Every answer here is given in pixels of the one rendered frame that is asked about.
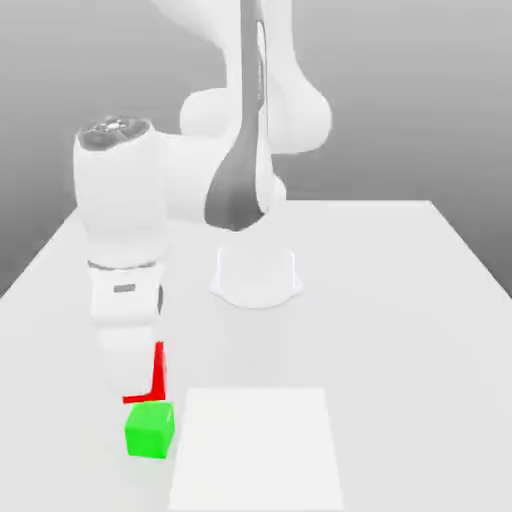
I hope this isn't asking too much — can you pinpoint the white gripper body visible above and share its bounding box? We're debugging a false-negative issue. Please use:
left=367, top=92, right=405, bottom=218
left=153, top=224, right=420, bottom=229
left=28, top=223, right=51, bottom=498
left=94, top=319, right=159, bottom=400

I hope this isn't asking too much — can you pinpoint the small green cube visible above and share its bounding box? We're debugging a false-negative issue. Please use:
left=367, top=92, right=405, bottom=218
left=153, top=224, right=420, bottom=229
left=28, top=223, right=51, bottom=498
left=124, top=401, right=176, bottom=460

